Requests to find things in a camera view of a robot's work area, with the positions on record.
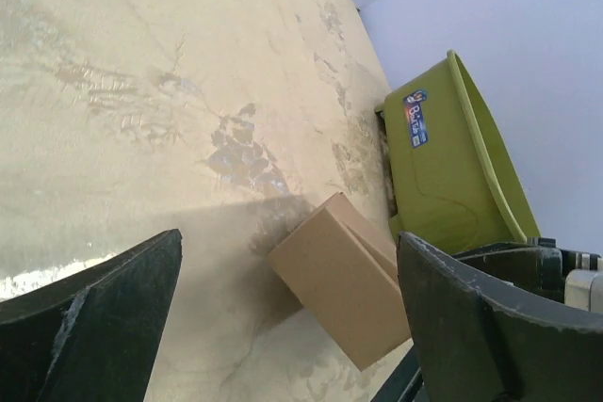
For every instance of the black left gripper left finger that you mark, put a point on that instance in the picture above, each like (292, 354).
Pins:
(94, 335)

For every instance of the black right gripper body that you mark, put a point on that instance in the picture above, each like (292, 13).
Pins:
(571, 277)

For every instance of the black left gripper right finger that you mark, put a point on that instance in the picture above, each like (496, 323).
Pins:
(478, 338)

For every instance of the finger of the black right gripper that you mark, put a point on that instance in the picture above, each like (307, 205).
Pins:
(515, 263)

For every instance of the olive green plastic basket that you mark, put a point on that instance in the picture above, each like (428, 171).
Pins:
(454, 182)

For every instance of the brown cardboard box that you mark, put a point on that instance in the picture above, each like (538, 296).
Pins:
(343, 270)

